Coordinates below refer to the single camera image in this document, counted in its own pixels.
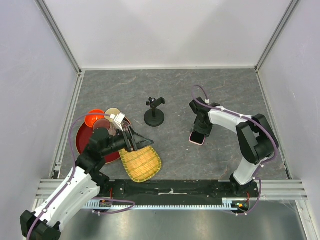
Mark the red round tray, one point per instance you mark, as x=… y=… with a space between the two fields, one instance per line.
x=83 y=136

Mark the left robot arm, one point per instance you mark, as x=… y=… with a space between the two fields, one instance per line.
x=83 y=183

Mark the woven bamboo basket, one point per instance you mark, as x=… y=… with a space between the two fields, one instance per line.
x=141 y=165

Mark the pink plastic mug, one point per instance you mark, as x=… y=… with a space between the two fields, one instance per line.
x=101 y=123

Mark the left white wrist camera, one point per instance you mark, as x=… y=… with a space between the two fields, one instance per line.
x=117 y=120

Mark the clear glass tumbler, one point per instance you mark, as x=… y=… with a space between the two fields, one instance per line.
x=115 y=129

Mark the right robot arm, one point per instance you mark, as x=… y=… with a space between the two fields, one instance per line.
x=256 y=139

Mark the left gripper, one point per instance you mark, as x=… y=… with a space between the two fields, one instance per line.
x=134 y=140

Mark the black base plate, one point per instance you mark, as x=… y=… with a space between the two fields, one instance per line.
x=177 y=192

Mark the grey cable duct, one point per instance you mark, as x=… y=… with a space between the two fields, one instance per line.
x=102 y=205

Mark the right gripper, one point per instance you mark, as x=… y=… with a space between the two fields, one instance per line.
x=196 y=128

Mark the cream ceramic cup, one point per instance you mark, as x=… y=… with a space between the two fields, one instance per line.
x=111 y=113

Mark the orange bowl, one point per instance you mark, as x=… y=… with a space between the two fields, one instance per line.
x=93 y=116

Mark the black phone stand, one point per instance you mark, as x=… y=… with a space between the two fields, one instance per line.
x=154 y=117

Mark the pink case smartphone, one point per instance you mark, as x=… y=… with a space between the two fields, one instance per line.
x=197 y=138

